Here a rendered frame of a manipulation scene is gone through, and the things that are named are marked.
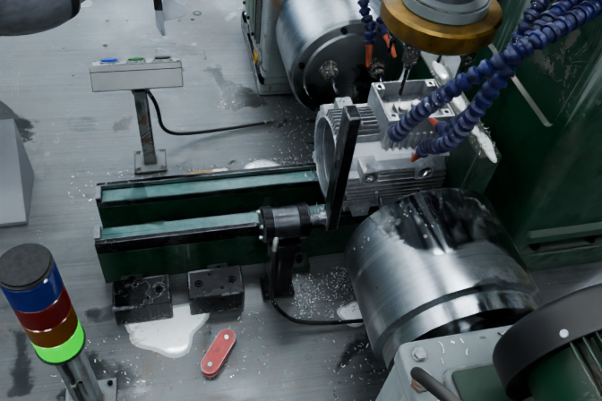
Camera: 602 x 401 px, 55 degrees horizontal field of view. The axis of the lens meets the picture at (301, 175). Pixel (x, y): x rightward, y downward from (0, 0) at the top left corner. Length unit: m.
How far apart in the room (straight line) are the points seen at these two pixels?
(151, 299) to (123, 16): 0.98
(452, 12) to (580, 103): 0.24
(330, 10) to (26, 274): 0.76
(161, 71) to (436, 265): 0.65
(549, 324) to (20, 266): 0.54
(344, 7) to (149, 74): 0.40
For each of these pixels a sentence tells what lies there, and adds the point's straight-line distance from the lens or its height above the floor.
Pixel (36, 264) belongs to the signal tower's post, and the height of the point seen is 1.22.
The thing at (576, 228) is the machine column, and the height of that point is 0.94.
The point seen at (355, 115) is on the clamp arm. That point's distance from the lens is 0.79.
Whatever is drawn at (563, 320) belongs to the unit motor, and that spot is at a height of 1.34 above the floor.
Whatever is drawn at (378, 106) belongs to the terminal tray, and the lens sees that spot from 1.00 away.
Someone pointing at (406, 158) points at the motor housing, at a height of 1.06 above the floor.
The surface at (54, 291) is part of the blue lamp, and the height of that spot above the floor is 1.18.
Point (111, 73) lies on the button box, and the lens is 1.15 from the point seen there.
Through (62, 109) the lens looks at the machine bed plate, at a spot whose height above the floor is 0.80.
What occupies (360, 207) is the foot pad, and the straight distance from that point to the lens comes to 1.04.
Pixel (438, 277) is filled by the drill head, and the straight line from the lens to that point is 0.77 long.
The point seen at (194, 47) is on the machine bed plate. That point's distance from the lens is 1.66.
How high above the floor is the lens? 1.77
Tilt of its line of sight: 48 degrees down
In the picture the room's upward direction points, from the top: 8 degrees clockwise
